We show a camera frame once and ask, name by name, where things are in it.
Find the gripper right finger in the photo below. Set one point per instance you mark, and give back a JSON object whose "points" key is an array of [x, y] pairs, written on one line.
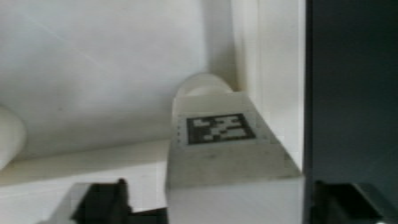
{"points": [[348, 203]]}

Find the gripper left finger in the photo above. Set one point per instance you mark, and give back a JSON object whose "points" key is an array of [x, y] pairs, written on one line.
{"points": [[103, 207]]}

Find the white square tabletop tray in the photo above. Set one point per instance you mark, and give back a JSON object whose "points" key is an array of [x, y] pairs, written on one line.
{"points": [[96, 57]]}

